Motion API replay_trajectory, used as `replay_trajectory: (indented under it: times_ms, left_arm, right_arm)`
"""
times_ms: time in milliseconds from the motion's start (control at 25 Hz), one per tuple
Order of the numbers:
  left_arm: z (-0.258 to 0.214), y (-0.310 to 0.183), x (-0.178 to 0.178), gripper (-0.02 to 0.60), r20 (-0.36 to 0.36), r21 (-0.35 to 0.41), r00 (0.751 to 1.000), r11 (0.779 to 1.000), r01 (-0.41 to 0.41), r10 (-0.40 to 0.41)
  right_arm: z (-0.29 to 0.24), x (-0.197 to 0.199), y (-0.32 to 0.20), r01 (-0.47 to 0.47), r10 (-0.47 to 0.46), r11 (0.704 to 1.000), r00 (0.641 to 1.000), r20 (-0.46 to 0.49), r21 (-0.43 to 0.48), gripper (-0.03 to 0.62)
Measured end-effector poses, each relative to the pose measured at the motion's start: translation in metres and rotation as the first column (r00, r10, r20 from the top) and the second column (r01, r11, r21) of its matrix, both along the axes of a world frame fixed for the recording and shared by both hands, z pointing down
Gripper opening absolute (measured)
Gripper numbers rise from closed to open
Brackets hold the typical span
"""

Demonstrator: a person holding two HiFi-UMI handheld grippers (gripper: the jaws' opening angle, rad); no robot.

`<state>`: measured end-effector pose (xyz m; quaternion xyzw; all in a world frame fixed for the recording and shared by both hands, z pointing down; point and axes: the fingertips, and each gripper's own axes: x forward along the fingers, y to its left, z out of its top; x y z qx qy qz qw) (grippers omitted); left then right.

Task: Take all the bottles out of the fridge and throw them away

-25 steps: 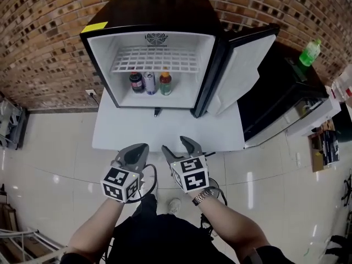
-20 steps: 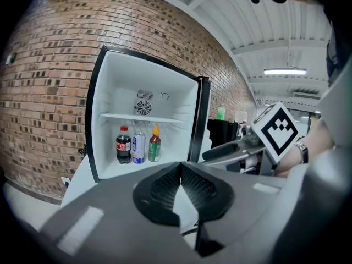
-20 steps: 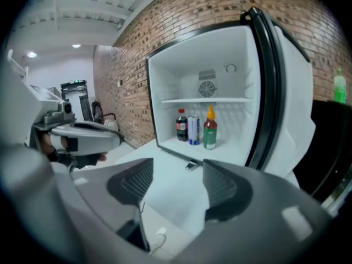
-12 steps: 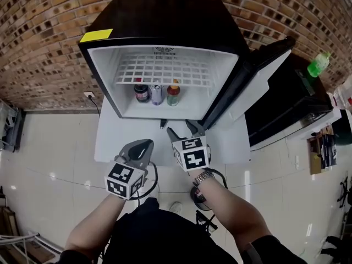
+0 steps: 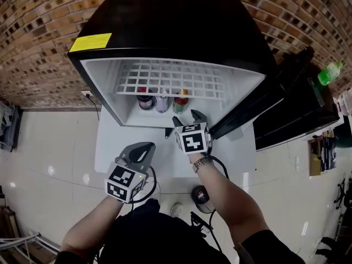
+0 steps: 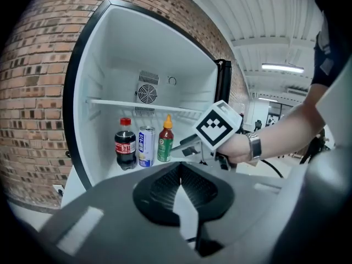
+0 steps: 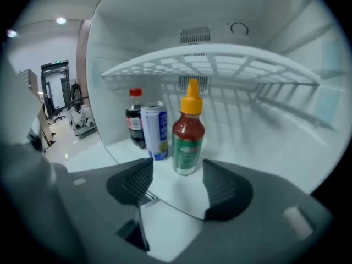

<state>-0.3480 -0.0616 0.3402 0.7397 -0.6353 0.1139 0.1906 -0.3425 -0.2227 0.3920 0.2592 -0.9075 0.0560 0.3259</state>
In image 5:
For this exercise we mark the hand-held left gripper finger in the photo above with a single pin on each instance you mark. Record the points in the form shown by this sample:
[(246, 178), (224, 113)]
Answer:
[(127, 150), (151, 159)]

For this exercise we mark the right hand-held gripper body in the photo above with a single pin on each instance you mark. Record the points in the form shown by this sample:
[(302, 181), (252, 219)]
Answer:
[(195, 143)]

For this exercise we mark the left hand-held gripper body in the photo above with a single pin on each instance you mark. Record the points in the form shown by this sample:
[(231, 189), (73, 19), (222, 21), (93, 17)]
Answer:
[(121, 179)]

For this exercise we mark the orange capped drink bottle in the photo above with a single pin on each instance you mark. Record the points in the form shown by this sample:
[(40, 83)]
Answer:
[(180, 104)]

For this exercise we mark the silver drink can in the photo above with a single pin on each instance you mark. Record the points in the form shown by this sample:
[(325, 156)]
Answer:
[(162, 103)]

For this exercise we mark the dark cola bottle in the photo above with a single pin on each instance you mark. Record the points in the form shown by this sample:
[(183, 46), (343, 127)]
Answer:
[(145, 100)]

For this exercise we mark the black round waste bin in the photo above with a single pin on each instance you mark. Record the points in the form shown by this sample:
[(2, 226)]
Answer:
[(202, 205)]

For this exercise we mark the person's left forearm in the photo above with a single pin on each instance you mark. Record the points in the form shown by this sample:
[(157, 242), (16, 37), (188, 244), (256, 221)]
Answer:
[(90, 227)]

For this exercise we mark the person's right forearm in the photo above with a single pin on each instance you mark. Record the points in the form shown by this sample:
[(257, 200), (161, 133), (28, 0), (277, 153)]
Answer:
[(233, 202)]

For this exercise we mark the white table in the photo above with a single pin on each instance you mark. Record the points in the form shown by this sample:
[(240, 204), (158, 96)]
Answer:
[(115, 147)]

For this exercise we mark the black fridge foot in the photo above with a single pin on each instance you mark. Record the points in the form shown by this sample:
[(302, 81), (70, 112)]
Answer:
[(167, 133)]

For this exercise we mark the silver wristwatch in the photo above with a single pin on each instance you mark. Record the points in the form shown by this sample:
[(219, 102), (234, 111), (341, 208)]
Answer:
[(203, 162)]

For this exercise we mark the white sneaker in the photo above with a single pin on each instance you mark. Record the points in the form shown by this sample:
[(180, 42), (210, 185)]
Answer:
[(176, 210), (155, 191)]

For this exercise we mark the person's black trousers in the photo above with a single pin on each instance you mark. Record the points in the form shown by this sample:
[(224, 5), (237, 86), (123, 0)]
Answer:
[(145, 209)]

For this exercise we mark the black fridge door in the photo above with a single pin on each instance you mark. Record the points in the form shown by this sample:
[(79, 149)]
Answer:
[(247, 114)]

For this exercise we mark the person's black shirt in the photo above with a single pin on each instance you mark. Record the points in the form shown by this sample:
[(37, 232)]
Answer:
[(165, 243)]

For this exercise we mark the black waist harness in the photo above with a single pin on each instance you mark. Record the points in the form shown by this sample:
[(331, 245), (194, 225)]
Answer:
[(200, 224)]

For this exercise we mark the black glass-door cabinet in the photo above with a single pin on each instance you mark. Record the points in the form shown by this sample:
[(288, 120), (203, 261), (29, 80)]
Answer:
[(297, 106)]

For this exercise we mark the black mini fridge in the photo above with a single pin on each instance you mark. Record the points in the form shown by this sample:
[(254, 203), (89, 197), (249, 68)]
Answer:
[(170, 15)]

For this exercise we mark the yellow fridge label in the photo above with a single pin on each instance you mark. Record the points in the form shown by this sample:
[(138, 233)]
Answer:
[(90, 41)]

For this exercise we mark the grey metal rack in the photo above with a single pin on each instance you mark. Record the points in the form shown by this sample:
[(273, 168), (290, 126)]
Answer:
[(9, 128)]

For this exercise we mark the cardboard box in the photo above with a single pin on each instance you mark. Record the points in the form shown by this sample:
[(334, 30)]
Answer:
[(321, 158)]

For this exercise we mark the green plastic bottle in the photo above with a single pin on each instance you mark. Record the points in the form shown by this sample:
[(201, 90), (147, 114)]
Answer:
[(330, 73)]

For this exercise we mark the dark green round seat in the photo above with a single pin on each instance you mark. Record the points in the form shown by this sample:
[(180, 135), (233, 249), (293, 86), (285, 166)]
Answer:
[(343, 136)]

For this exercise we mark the clear dispenser jug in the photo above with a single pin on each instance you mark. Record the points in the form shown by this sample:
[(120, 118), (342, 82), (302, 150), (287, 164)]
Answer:
[(345, 103)]

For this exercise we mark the black office chair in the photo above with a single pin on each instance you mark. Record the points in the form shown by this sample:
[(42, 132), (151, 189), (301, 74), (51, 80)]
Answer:
[(343, 194)]

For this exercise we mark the white wall socket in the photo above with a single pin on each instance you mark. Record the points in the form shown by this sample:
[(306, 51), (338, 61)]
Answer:
[(87, 93)]

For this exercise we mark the white metal tube frame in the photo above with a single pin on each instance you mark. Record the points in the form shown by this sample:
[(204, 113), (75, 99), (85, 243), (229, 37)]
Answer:
[(27, 239)]

